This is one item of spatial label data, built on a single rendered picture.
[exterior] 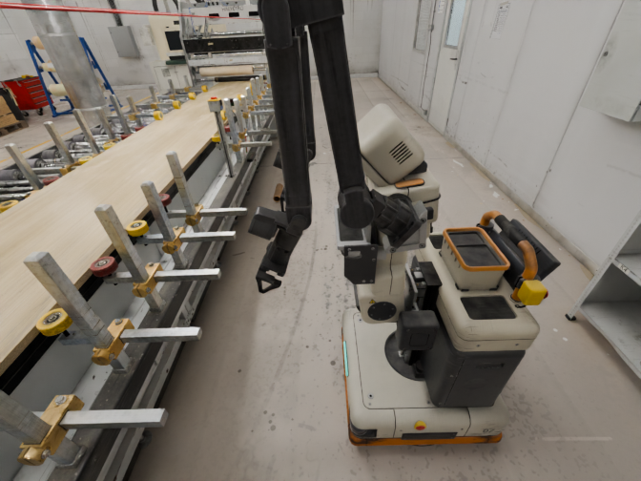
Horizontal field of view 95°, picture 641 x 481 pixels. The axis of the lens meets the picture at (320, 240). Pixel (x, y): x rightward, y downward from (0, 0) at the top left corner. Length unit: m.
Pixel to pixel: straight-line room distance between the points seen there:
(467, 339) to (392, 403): 0.52
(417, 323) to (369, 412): 0.50
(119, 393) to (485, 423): 1.33
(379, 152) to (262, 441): 1.41
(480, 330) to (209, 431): 1.33
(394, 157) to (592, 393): 1.74
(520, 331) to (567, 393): 1.03
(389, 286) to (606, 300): 1.71
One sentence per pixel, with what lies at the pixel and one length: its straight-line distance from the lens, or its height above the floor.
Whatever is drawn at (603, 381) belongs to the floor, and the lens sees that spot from 2.27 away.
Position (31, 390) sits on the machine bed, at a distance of 1.28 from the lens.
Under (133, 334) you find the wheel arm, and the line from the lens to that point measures 1.12.
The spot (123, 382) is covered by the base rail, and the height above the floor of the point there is 0.70.
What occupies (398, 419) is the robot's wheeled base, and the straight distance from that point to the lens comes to 1.43.
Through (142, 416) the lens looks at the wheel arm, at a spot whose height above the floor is 0.84.
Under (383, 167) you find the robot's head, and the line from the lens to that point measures 0.78.
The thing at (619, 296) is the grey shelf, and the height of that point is 0.18.
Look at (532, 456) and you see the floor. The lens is 1.86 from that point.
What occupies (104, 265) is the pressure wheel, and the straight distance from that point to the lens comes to 1.32.
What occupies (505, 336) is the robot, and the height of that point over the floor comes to 0.78.
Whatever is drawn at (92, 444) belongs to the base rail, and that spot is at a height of 0.70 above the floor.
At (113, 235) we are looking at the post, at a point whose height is 1.07.
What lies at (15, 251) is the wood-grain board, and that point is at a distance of 1.68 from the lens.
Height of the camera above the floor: 1.58
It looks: 37 degrees down
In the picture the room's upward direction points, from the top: 3 degrees counter-clockwise
